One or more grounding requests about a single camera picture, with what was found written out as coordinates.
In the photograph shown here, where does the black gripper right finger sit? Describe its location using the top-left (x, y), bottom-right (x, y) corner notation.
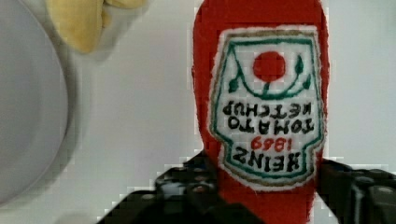
top-left (317, 159), bottom-right (396, 224)

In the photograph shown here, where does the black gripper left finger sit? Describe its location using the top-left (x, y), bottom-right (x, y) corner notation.
top-left (97, 152), bottom-right (264, 224)

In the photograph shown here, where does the lavender round plate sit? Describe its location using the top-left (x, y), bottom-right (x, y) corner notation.
top-left (0, 0), bottom-right (68, 204)

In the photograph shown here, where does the red plush ketchup bottle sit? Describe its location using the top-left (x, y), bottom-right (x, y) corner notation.
top-left (192, 0), bottom-right (329, 224)

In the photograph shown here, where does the yellow plush banana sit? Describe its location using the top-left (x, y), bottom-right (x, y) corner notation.
top-left (46, 0), bottom-right (147, 53)

